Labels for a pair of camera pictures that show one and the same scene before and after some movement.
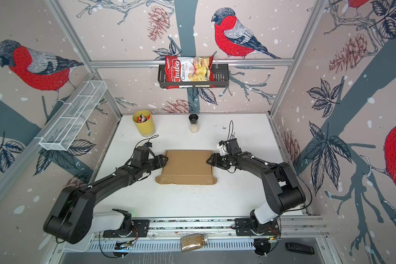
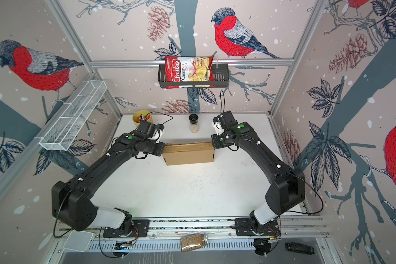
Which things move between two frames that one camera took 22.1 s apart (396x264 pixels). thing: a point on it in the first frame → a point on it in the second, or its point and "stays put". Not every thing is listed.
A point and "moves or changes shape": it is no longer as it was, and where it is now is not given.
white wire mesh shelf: [65, 126] stays put
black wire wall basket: [221, 78] stays put
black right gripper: [215, 160] → [214, 143]
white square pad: [82, 246] stays put
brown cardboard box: [187, 166] moves or changes shape
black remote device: [300, 248] stays put
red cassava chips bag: [187, 69] stays put
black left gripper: [160, 161] → [160, 149]
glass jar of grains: [192, 242] stays put
